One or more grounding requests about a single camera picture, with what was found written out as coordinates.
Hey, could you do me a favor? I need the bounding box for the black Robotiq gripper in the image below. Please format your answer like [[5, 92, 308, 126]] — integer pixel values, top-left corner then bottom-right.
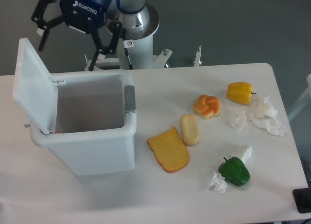
[[31, 0, 122, 71]]

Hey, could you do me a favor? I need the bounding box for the white trash can lid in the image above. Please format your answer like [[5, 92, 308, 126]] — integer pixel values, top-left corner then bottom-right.
[[13, 38, 66, 134]]

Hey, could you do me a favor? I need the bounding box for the grey trash can latch button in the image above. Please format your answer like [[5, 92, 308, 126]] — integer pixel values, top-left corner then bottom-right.
[[124, 85, 136, 112]]

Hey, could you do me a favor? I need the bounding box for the white trash can body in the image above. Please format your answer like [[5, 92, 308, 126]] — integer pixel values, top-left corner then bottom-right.
[[30, 69, 137, 175]]

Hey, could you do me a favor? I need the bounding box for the orange knotted bread roll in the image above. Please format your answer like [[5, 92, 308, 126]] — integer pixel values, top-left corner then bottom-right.
[[192, 95, 221, 119]]

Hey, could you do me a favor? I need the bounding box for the orange toast slice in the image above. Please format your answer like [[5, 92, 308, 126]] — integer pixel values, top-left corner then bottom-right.
[[147, 127, 190, 173]]

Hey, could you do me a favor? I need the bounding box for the pale oblong bread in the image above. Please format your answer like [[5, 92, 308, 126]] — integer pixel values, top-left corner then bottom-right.
[[180, 114, 200, 145]]

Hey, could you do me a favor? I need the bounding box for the yellow bell pepper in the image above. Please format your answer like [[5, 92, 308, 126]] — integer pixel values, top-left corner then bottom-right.
[[226, 82, 255, 104]]

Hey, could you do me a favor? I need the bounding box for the crumpled white tissue centre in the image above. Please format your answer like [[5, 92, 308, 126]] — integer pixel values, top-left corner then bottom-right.
[[228, 111, 246, 132]]

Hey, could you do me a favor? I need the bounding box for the large crumpled white tissue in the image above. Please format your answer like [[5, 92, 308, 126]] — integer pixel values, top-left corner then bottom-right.
[[248, 96, 287, 137]]

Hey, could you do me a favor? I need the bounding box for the small crumpled white tissue front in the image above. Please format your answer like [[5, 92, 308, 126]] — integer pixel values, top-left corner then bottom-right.
[[209, 171, 227, 195]]

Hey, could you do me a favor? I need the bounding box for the white tissue behind green pepper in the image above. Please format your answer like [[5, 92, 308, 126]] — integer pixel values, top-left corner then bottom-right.
[[225, 146, 253, 164]]

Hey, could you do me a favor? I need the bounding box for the green bell pepper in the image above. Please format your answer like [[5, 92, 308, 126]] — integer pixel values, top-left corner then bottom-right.
[[218, 156, 250, 187]]

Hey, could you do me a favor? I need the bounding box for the black device at table edge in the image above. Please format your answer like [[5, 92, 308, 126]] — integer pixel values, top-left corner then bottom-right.
[[293, 188, 311, 213]]

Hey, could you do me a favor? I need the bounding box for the black cable on pedestal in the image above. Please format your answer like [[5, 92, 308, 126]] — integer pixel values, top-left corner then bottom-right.
[[123, 27, 134, 70]]

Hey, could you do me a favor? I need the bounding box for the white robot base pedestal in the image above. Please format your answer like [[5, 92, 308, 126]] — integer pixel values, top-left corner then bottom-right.
[[94, 35, 173, 70]]

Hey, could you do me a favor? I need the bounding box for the white chair frame right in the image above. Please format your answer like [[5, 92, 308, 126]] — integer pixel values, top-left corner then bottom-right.
[[287, 74, 311, 122]]

